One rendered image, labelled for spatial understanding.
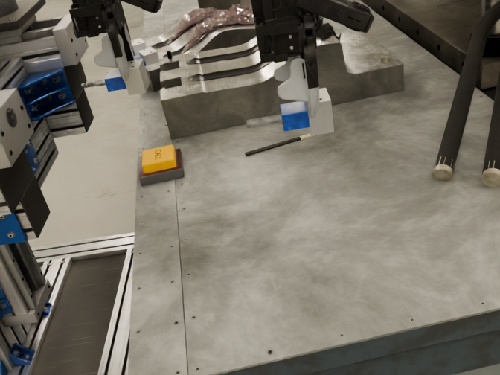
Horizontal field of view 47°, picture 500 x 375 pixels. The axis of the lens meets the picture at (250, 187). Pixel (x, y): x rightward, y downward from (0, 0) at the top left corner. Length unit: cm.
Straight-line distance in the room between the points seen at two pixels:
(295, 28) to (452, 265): 38
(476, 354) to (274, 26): 51
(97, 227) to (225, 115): 142
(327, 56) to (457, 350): 63
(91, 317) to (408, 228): 112
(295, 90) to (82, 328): 110
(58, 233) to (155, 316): 182
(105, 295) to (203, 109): 81
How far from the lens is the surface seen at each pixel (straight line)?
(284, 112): 88
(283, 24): 81
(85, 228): 254
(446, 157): 95
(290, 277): 78
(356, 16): 83
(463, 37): 159
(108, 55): 115
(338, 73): 120
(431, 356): 79
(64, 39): 145
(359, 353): 72
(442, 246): 82
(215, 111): 118
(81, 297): 183
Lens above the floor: 132
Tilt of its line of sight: 32 degrees down
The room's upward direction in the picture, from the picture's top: 11 degrees counter-clockwise
